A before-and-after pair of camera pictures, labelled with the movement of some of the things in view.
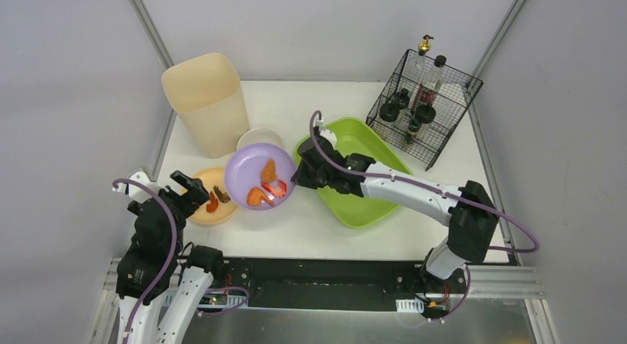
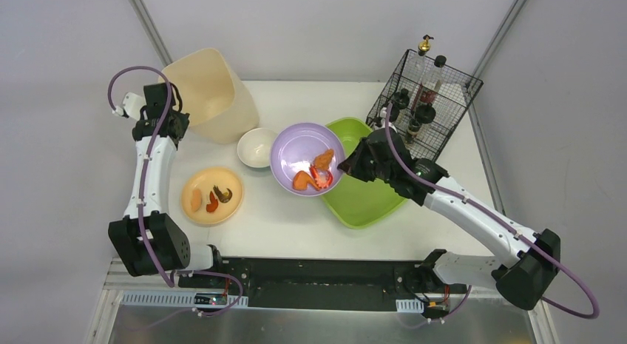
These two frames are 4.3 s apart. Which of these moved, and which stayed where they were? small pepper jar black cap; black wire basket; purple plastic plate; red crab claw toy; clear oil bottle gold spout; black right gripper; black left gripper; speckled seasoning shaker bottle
Moved: black right gripper; black left gripper; purple plastic plate
Stayed: small pepper jar black cap; speckled seasoning shaker bottle; red crab claw toy; clear oil bottle gold spout; black wire basket
